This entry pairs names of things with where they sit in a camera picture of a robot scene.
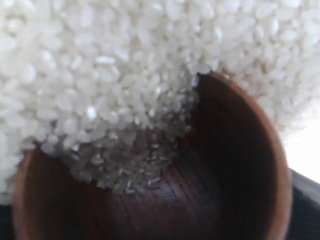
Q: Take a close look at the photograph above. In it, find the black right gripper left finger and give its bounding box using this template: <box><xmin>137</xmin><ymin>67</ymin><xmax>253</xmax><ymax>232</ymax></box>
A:
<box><xmin>0</xmin><ymin>205</ymin><xmax>15</xmax><ymax>240</ymax></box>

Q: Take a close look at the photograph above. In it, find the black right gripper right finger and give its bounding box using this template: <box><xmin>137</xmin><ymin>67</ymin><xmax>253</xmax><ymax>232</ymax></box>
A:
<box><xmin>286</xmin><ymin>170</ymin><xmax>320</xmax><ymax>240</ymax></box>

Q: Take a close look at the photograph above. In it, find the brown wooden cup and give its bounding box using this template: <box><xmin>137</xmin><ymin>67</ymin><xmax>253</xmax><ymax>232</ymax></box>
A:
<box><xmin>12</xmin><ymin>72</ymin><xmax>292</xmax><ymax>240</ymax></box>

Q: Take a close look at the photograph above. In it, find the rice pile in tray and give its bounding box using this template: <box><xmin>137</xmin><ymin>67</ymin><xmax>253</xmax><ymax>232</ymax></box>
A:
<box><xmin>0</xmin><ymin>0</ymin><xmax>320</xmax><ymax>205</ymax></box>

